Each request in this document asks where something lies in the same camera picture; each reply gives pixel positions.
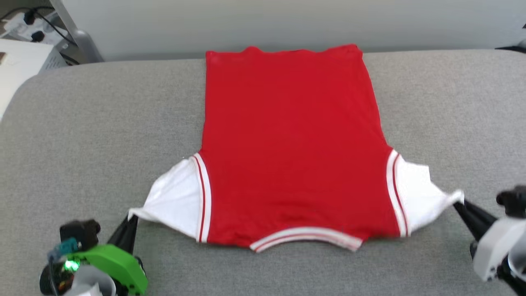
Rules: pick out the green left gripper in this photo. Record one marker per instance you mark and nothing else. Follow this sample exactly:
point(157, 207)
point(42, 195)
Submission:
point(119, 265)

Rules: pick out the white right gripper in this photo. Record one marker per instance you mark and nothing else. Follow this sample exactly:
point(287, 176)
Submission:
point(497, 246)

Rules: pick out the red white basketball jersey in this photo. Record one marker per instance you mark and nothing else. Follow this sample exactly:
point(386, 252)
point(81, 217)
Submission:
point(291, 144)

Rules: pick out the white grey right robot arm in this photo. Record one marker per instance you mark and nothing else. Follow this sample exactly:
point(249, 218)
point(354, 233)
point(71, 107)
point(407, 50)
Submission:
point(518, 267)

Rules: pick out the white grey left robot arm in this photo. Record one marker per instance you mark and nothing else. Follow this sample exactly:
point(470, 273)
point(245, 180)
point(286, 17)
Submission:
point(92, 286)

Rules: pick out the grey metal partition leg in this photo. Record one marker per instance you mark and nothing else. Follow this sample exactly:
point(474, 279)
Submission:
point(84, 45)

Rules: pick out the white equipment case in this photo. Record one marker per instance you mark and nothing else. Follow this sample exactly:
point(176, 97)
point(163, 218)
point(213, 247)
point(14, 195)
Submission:
point(20, 70)

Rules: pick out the black power plug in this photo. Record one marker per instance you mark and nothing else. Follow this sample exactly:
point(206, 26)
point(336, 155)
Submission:
point(37, 36)
point(28, 17)

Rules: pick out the white power strip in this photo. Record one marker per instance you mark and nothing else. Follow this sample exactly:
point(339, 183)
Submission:
point(18, 28)

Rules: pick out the white partition panel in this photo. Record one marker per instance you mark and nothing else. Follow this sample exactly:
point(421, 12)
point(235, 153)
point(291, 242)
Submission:
point(287, 20)

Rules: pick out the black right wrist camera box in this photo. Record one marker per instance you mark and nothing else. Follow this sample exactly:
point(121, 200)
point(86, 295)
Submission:
point(513, 201)

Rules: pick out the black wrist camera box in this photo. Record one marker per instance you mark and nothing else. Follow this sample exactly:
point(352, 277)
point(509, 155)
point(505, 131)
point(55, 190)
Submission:
point(513, 201)
point(80, 231)

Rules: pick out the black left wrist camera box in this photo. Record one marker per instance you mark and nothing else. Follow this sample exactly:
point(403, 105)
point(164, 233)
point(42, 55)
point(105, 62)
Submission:
point(80, 231)

